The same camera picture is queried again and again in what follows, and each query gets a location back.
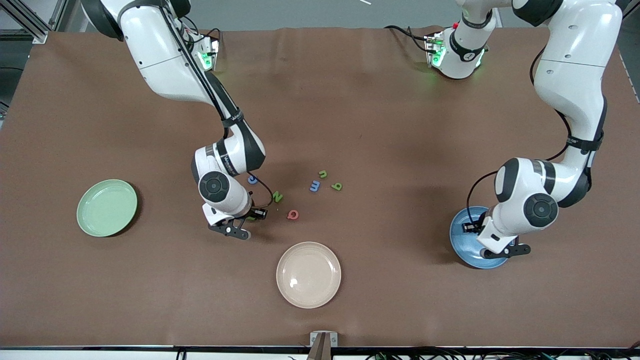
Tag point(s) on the green capital letter N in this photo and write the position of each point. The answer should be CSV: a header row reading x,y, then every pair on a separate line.
x,y
277,197

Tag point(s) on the blue capital letter C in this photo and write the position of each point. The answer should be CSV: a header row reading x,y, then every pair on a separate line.
x,y
254,180

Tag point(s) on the blue small letter m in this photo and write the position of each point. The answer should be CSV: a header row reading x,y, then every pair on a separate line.
x,y
314,186

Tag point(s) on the green small letter q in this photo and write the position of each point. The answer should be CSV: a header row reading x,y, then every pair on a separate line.
x,y
336,186

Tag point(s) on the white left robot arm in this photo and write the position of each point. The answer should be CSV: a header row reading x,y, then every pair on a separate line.
x,y
570,75

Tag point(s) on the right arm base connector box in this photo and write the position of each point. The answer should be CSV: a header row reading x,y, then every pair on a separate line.
x,y
207,57

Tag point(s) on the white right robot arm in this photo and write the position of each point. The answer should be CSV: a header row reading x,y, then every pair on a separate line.
x,y
165,60

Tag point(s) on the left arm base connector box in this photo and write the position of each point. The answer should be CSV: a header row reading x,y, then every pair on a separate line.
x,y
434,50

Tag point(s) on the blue plate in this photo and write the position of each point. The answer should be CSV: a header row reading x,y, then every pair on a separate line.
x,y
460,240

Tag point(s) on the beige plate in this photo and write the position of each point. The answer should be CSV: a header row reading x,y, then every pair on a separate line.
x,y
308,275

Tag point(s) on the brown table cover mat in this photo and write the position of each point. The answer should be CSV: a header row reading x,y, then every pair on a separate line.
x,y
150,300

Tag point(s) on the green plate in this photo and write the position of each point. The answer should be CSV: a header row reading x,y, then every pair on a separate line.
x,y
106,208

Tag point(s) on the right arm wrist camera bar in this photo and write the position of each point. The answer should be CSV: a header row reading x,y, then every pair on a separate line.
x,y
227,230

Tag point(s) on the arm wrist camera bar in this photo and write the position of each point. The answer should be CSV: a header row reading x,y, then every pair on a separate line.
x,y
505,251
227,230

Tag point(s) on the left arm wrist camera bar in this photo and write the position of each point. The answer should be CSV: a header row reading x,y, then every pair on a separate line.
x,y
505,251

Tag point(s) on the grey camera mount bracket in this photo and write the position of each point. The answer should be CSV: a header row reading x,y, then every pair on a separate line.
x,y
314,340

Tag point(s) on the aluminium frame profile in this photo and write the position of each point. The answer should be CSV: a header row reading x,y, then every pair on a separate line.
x,y
40,36

